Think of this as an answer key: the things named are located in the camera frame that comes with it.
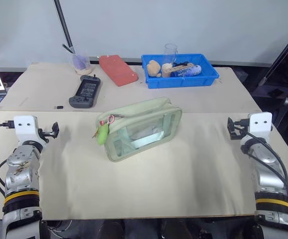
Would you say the tan plush toy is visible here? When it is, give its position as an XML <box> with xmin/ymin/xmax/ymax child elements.
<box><xmin>146</xmin><ymin>59</ymin><xmax>162</xmax><ymax>78</ymax></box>

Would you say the clear cup with purple filling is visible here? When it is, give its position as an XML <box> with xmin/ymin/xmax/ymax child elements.
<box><xmin>71</xmin><ymin>45</ymin><xmax>92</xmax><ymax>75</ymax></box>

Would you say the red rectangular block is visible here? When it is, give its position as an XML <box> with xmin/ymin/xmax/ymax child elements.
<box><xmin>99</xmin><ymin>54</ymin><xmax>139</xmax><ymax>87</ymax></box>

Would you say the dark grey handheld controller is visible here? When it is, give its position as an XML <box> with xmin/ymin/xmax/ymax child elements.
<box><xmin>68</xmin><ymin>74</ymin><xmax>102</xmax><ymax>109</ymax></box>

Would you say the black rod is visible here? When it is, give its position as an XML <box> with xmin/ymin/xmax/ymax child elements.
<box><xmin>53</xmin><ymin>0</ymin><xmax>76</xmax><ymax>54</ymax></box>

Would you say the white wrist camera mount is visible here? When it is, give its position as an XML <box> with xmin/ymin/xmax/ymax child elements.
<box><xmin>248</xmin><ymin>112</ymin><xmax>274</xmax><ymax>140</ymax></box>
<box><xmin>13</xmin><ymin>115</ymin><xmax>39</xmax><ymax>143</ymax></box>

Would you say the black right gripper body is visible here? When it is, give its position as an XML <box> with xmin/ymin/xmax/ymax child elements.
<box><xmin>235</xmin><ymin>119</ymin><xmax>250</xmax><ymax>137</ymax></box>

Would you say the clear plastic cup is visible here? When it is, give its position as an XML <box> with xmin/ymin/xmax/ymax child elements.
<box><xmin>162</xmin><ymin>43</ymin><xmax>179</xmax><ymax>66</ymax></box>

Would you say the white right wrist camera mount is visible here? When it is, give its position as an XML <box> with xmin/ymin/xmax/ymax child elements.
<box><xmin>248</xmin><ymin>112</ymin><xmax>274</xmax><ymax>140</ymax></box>

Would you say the blue plastic bin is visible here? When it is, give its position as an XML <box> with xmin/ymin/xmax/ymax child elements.
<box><xmin>141</xmin><ymin>53</ymin><xmax>220</xmax><ymax>90</ymax></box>

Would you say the blue plastic-wrapped package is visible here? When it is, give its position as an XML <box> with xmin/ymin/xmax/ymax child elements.
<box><xmin>170</xmin><ymin>65</ymin><xmax>202</xmax><ymax>78</ymax></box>

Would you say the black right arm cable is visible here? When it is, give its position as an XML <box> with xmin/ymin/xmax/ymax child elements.
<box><xmin>243</xmin><ymin>131</ymin><xmax>288</xmax><ymax>203</ymax></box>

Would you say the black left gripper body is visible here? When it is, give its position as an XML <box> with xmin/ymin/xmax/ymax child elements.
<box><xmin>37</xmin><ymin>127</ymin><xmax>53</xmax><ymax>145</ymax></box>

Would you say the black chair with grey leg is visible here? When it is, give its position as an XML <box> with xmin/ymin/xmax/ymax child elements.
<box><xmin>257</xmin><ymin>21</ymin><xmax>288</xmax><ymax>128</ymax></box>

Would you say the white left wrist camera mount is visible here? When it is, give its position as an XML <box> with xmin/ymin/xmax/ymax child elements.
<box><xmin>13</xmin><ymin>115</ymin><xmax>39</xmax><ymax>143</ymax></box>

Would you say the green transparent pouch bag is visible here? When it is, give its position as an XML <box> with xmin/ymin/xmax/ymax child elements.
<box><xmin>95</xmin><ymin>97</ymin><xmax>183</xmax><ymax>163</ymax></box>

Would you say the green zipper charm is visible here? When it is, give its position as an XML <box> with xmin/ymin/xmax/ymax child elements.
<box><xmin>92</xmin><ymin>114</ymin><xmax>116</xmax><ymax>146</ymax></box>

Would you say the wooden stick piece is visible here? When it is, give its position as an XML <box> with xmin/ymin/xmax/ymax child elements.
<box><xmin>162</xmin><ymin>63</ymin><xmax>195</xmax><ymax>75</ymax></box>

